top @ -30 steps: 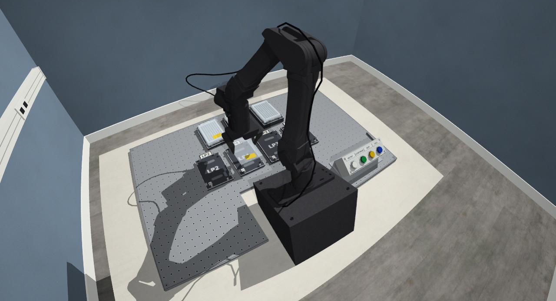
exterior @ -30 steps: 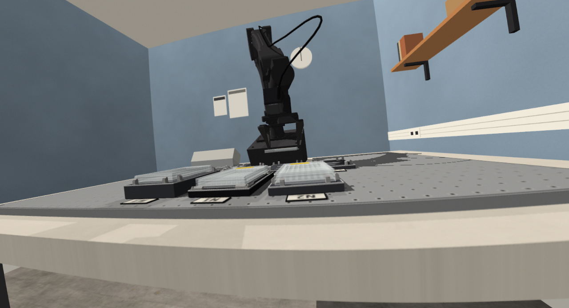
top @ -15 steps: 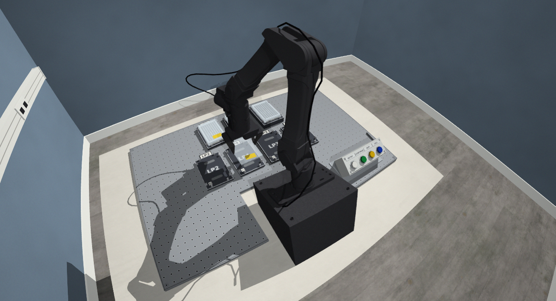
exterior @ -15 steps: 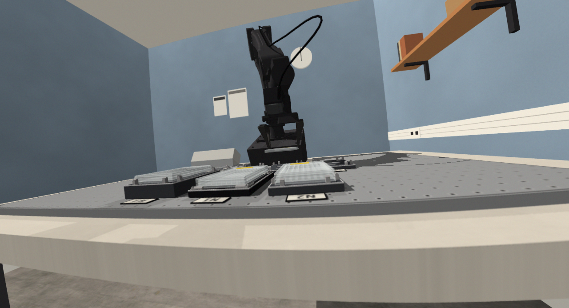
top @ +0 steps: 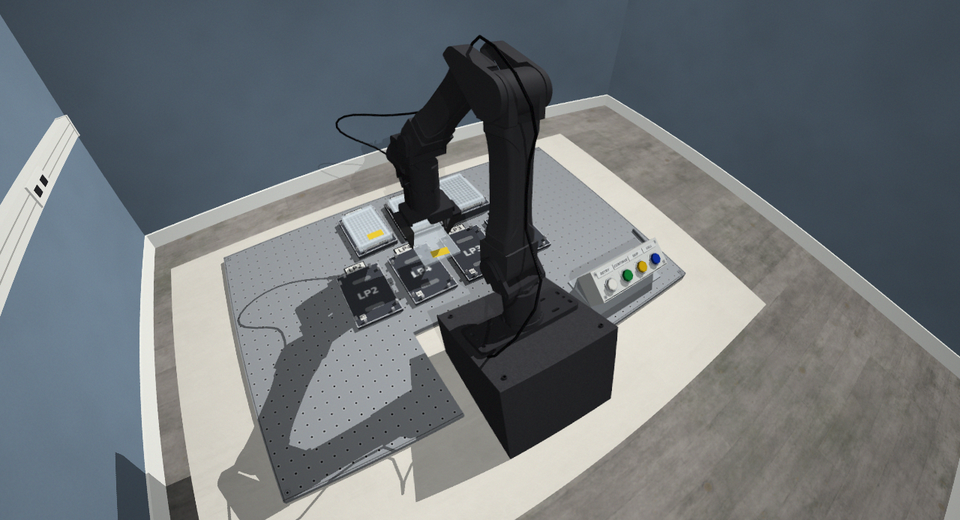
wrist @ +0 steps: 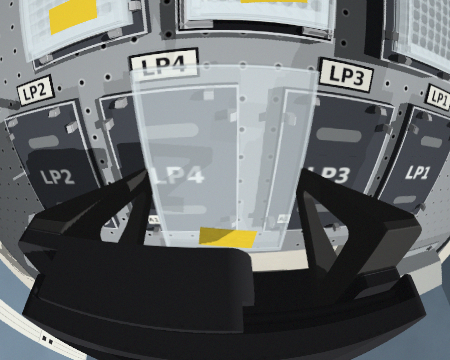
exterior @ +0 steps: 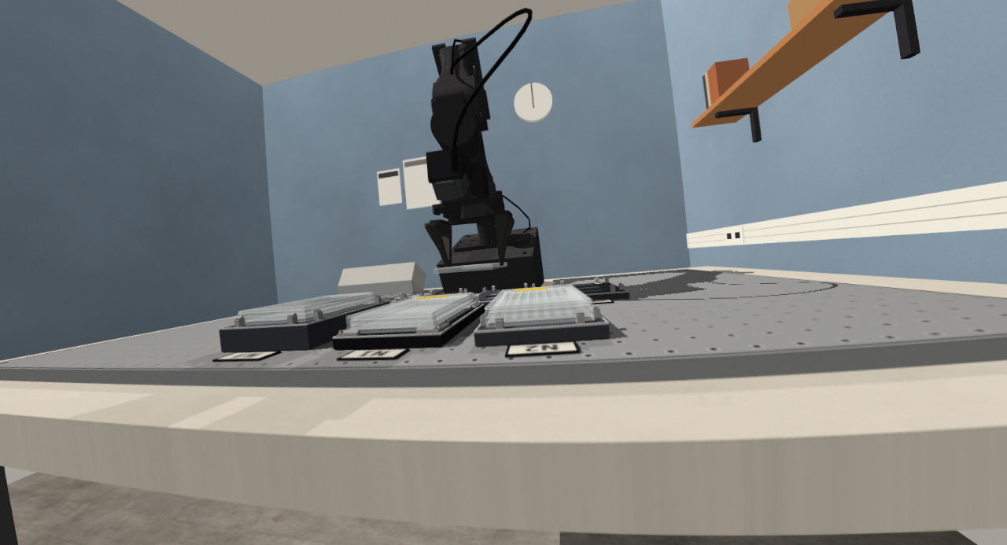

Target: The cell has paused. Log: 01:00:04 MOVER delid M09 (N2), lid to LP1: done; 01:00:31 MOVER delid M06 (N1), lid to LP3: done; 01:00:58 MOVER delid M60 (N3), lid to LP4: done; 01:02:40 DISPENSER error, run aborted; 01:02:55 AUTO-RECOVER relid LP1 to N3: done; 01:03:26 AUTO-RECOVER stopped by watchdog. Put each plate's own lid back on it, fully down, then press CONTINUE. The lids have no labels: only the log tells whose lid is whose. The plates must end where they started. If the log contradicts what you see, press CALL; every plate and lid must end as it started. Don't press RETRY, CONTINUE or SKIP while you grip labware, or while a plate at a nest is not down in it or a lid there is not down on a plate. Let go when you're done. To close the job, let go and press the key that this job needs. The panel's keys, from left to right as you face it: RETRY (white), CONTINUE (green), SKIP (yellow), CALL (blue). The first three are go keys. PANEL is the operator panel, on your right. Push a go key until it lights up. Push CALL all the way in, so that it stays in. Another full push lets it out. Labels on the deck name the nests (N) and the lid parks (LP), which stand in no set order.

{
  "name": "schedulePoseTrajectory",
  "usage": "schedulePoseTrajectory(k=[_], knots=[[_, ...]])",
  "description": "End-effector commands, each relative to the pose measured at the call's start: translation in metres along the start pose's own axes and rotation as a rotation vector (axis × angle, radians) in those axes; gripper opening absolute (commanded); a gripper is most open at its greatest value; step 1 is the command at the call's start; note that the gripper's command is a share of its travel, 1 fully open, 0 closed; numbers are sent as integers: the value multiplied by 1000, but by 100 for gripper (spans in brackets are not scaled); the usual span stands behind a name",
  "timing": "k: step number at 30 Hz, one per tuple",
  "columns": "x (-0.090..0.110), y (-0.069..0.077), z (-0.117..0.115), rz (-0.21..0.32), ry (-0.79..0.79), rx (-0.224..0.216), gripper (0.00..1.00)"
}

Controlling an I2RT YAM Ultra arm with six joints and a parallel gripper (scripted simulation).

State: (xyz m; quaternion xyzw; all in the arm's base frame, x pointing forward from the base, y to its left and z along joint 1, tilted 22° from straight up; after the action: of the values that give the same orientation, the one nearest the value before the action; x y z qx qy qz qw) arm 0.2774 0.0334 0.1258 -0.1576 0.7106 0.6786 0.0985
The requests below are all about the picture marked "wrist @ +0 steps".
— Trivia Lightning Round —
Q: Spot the white button panel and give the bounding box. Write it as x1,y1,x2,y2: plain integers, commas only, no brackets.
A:
396,237,450,295

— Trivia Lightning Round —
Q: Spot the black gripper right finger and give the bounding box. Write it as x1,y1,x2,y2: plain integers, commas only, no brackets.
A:
296,167,422,307

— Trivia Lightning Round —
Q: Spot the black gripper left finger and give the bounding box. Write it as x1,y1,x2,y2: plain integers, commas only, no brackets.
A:
27,167,153,245

